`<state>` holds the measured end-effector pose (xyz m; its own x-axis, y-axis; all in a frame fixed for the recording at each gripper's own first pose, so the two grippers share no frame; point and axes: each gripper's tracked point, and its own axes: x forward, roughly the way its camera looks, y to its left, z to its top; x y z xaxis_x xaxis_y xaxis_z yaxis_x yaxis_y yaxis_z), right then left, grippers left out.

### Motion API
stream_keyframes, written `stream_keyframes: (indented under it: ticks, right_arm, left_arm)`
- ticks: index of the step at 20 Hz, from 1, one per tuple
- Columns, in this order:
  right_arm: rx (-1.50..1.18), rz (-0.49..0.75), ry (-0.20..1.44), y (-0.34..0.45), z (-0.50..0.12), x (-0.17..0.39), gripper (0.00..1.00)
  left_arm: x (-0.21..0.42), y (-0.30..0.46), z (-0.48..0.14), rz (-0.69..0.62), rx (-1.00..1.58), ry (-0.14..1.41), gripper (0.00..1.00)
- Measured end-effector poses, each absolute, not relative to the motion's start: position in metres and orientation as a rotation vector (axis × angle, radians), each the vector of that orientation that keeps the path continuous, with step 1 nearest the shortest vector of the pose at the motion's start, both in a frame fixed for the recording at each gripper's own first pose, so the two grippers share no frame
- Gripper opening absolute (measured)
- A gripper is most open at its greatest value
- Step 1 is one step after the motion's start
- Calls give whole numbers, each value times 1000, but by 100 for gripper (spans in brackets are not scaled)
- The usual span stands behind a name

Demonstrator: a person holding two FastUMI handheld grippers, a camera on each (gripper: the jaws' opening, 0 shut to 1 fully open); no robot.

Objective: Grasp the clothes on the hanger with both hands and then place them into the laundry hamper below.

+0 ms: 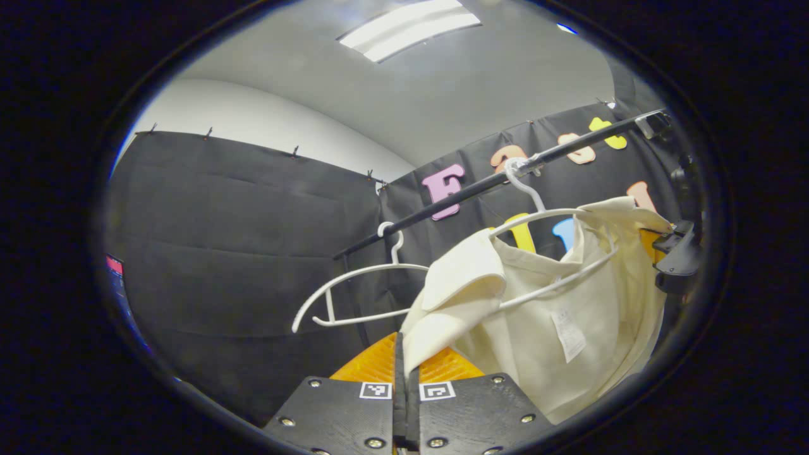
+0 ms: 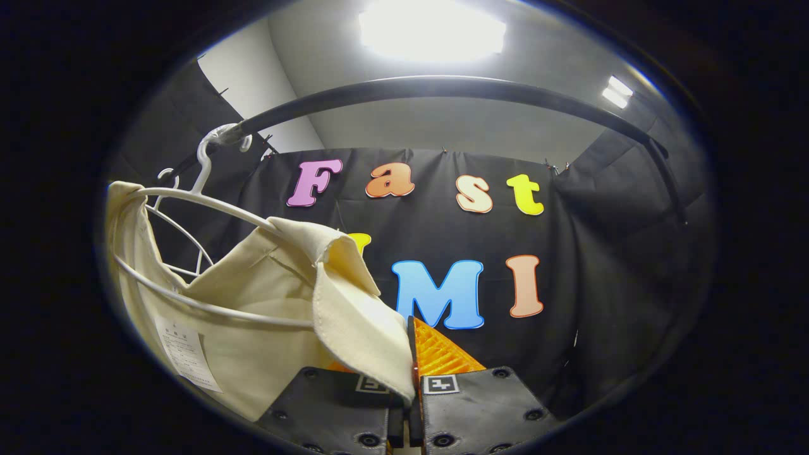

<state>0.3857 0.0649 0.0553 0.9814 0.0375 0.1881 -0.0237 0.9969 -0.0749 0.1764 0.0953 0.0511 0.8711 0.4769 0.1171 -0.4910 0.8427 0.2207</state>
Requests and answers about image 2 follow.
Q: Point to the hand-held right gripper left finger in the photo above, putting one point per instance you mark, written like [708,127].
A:
[328,411]

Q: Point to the cream collared shirt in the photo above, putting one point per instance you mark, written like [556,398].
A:
[265,303]

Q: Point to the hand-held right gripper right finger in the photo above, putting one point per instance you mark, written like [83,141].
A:
[411,344]

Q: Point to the large ceiling light panel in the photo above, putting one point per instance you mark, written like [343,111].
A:
[433,28]

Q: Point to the black metal clothes rack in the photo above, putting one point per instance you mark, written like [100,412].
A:
[442,85]

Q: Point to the small ceiling spotlight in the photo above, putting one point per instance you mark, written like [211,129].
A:
[621,86]
[615,98]

